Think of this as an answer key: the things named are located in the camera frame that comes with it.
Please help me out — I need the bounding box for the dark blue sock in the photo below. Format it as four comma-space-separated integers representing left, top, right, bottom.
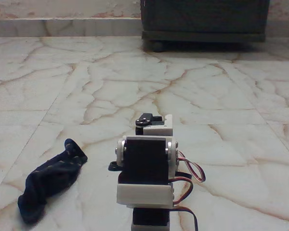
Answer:
17, 138, 88, 224

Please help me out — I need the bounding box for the dark wooden cabinet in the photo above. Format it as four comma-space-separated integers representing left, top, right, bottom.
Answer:
140, 0, 271, 45

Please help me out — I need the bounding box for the looped red white servo cable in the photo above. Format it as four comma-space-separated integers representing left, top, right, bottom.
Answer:
176, 149, 207, 184

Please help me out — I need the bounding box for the black red servo cable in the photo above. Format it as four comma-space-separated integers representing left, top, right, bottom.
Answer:
172, 171, 194, 208

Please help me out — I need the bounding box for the black servo cable at base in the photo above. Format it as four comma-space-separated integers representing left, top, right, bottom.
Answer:
170, 201, 199, 231

